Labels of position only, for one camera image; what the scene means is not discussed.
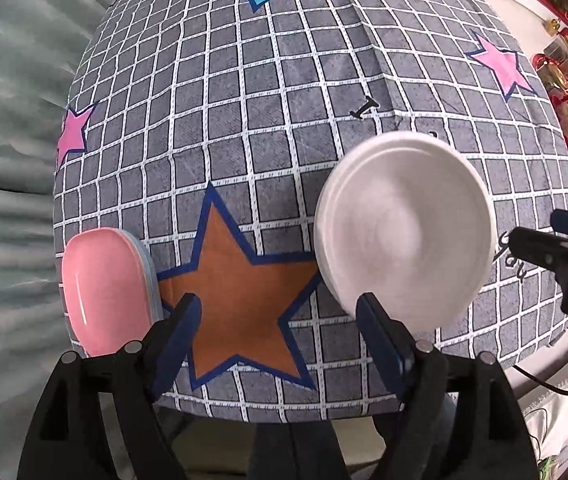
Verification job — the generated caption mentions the pink square plate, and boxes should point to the pink square plate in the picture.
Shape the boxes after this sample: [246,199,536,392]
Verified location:
[61,227,159,359]

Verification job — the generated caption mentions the person's legs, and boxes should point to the person's legs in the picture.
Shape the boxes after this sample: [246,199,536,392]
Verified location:
[284,405,460,480]

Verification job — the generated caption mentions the checked tablecloth with stars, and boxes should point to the checked tablecloth with stars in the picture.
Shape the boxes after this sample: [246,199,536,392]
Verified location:
[53,0,568,423]

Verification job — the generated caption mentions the black cable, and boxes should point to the black cable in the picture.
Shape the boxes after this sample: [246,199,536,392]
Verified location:
[511,362,568,403]

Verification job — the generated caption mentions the green curtain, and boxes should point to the green curtain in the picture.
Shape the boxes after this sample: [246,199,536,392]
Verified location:
[0,0,165,461]

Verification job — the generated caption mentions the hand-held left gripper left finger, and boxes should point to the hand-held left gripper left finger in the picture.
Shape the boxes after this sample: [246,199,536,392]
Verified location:
[16,294,202,480]

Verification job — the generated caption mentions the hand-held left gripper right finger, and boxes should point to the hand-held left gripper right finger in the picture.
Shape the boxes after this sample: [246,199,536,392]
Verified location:
[356,294,537,480]

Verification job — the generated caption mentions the blue square plate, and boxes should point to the blue square plate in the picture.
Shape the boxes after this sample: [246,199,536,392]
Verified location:
[136,240,166,322]

